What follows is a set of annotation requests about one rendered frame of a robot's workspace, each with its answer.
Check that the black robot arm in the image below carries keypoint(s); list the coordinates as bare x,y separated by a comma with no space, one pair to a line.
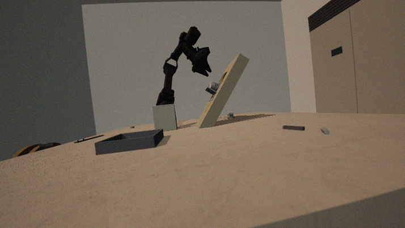
186,42

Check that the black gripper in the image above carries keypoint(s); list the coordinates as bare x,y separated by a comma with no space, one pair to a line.
199,61

